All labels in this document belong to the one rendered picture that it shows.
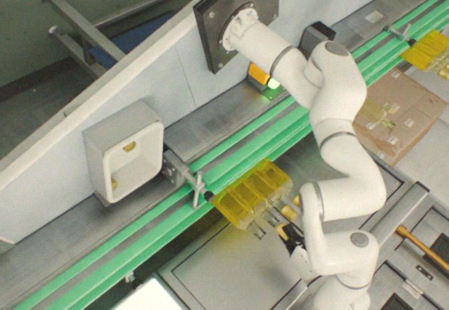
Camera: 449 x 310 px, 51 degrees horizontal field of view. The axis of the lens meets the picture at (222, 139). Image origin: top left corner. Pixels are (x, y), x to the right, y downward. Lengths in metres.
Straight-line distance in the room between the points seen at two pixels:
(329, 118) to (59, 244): 0.74
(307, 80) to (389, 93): 4.59
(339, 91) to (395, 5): 1.13
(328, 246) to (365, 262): 0.08
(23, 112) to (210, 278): 0.91
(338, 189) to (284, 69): 0.34
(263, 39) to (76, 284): 0.76
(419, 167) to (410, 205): 4.42
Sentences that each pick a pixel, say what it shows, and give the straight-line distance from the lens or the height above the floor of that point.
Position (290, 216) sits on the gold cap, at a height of 1.15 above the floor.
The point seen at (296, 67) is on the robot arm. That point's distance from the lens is 1.17.
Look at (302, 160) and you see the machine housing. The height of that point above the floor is 0.99.
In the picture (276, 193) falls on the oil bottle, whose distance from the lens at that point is 1.44.
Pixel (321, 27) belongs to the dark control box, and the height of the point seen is 0.78.
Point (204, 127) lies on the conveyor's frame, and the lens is 1.38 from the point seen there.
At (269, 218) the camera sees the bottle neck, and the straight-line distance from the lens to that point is 1.40.
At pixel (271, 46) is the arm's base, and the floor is 0.90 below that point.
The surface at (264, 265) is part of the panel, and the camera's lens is 1.49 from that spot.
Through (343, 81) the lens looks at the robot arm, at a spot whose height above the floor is 1.13.
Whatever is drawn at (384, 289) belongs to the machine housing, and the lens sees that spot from 1.64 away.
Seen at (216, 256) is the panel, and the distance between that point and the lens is 1.47.
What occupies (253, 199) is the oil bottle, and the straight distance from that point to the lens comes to 1.40.
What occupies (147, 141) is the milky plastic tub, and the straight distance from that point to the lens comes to 1.25.
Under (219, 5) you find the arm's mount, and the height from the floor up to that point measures 0.78.
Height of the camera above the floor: 1.39
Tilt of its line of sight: 22 degrees down
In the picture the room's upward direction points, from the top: 132 degrees clockwise
